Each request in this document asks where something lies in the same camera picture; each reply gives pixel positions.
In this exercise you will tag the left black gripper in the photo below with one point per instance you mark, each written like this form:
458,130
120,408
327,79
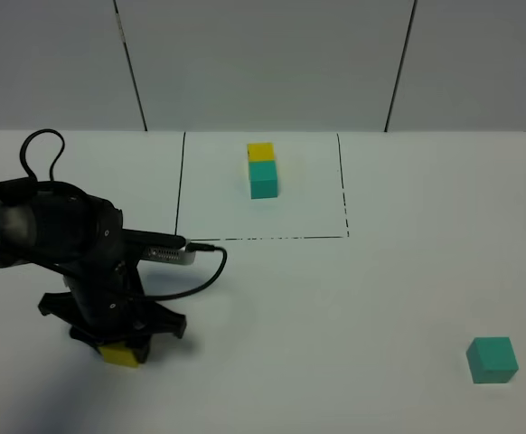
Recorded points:
111,308

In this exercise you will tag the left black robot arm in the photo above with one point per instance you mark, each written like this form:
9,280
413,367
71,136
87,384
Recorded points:
82,238

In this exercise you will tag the white template paper sheet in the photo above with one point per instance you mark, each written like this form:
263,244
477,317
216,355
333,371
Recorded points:
215,202

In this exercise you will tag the teal template block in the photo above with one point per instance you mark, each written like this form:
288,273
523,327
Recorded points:
263,180

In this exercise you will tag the yellow template block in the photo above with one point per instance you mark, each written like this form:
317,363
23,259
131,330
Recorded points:
260,152

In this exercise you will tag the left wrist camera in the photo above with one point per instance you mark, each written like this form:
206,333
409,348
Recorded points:
156,247

